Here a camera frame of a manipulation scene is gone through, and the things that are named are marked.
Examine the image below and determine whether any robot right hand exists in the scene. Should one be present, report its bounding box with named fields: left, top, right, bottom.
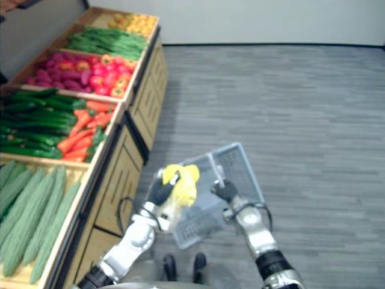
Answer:
left=210, top=178, right=239, bottom=203

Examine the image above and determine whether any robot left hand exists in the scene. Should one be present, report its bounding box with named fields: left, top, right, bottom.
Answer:
left=148, top=167, right=182, bottom=205

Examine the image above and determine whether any grey plastic shopping basket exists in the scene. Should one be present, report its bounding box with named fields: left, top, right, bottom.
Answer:
left=148, top=141, right=266, bottom=250

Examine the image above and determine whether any wooden slatted display cabinet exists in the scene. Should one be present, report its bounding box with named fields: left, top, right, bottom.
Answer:
left=71, top=119, right=146, bottom=289
left=124, top=35, right=168, bottom=165

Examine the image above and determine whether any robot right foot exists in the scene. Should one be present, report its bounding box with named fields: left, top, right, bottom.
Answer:
left=192, top=252, right=208, bottom=284

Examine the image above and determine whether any wooden crate with bitter gourds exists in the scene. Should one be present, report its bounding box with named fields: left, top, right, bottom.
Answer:
left=0, top=152, right=93, bottom=289

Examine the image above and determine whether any wooden crate with cucumbers carrots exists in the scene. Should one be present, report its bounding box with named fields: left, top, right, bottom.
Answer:
left=0, top=84, right=125, bottom=165

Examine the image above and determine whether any orange carrot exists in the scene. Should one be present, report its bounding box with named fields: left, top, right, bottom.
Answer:
left=57, top=127, right=94, bottom=153
left=87, top=112, right=114, bottom=129
left=62, top=151, right=90, bottom=163
left=70, top=109, right=93, bottom=137
left=86, top=100, right=112, bottom=113

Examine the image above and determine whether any robot silver torso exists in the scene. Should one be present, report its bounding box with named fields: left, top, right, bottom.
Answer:
left=99, top=281, right=213, bottom=289

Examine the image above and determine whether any green bitter gourd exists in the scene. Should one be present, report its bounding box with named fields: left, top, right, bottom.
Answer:
left=0, top=167, right=46, bottom=259
left=29, top=179, right=82, bottom=285
left=0, top=160, right=16, bottom=190
left=22, top=165, right=67, bottom=266
left=2, top=169, right=58, bottom=278
left=0, top=167, right=35, bottom=218

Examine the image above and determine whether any wooden crate with red vegetables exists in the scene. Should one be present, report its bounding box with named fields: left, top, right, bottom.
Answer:
left=8, top=47, right=144, bottom=105

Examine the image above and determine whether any dark green cucumber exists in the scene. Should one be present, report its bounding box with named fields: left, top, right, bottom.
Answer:
left=0, top=101, right=46, bottom=114
left=0, top=117, right=75, bottom=129
left=0, top=145, right=64, bottom=160
left=10, top=88, right=60, bottom=99
left=11, top=132, right=66, bottom=146

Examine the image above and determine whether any purple sweet potato pile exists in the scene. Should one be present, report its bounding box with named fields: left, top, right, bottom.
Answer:
left=23, top=51, right=94, bottom=93

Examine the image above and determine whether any green beans pile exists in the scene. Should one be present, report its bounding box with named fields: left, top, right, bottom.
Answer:
left=65, top=27, right=149, bottom=60

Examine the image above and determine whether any yellow produce pile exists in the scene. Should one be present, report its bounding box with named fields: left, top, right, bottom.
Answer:
left=107, top=13, right=158, bottom=37

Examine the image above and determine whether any wooden crate with green beans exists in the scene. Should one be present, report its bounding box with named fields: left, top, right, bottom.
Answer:
left=50, top=23, right=155, bottom=61

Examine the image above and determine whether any wooden crate with yellow produce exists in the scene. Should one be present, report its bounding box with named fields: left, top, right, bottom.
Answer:
left=77, top=6, right=161, bottom=39

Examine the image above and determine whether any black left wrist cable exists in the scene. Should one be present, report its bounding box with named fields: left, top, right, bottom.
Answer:
left=116, top=196, right=164, bottom=233

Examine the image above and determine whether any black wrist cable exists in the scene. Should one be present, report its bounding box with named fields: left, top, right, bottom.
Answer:
left=222, top=201, right=273, bottom=232
left=116, top=196, right=164, bottom=233

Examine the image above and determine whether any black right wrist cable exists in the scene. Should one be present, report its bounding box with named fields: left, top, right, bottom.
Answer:
left=222, top=201, right=273, bottom=232

